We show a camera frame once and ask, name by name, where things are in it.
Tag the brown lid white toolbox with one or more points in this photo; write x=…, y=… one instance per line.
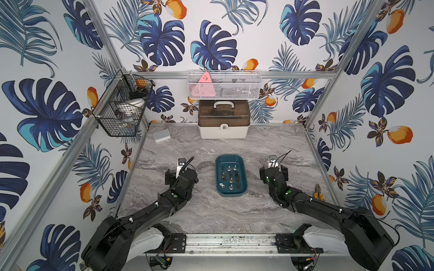
x=223, y=119

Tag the small white box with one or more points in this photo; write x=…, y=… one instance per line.
x=161, y=135

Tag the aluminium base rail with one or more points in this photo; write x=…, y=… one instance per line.
x=331, y=241

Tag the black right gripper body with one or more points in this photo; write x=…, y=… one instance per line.
x=262, y=173

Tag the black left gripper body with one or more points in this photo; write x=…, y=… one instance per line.
x=171, y=175

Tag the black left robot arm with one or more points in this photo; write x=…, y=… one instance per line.
x=110, y=246

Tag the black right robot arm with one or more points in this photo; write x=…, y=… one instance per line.
x=367, y=241

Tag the teal plastic storage box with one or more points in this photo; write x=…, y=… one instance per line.
x=230, y=160

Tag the yellow handled pliers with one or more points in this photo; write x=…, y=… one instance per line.
x=318, y=193

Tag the white bowl in basket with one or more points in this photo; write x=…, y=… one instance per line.
x=131, y=105

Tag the black wire basket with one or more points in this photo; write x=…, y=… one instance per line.
x=123, y=87

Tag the pink triangle sign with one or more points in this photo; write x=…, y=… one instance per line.
x=204, y=88

